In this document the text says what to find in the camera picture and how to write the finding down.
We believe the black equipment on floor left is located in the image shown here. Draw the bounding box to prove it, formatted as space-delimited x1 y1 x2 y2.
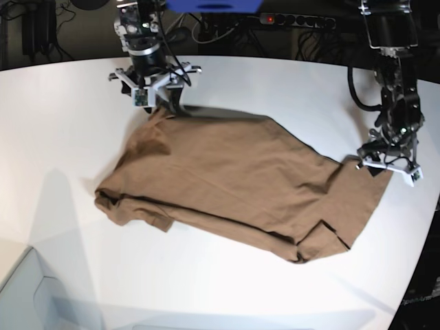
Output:
21 1 56 61

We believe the blue box at table edge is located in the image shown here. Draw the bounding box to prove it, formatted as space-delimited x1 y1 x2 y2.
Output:
166 0 263 13

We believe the white bin at table corner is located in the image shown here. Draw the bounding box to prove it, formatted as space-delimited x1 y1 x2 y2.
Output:
1 247 104 329

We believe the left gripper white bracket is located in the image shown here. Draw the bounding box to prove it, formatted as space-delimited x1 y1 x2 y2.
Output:
357 137 423 187

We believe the white power strip red switch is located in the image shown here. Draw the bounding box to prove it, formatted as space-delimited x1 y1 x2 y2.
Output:
259 12 336 30

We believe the brown t-shirt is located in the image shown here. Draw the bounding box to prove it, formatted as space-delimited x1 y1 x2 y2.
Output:
94 108 391 263

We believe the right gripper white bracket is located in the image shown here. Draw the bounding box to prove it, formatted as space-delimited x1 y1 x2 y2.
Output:
108 62 202 116

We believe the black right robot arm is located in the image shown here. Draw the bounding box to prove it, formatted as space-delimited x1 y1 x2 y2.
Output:
109 1 201 117

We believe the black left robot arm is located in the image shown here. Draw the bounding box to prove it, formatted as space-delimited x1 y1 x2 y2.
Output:
347 1 424 186

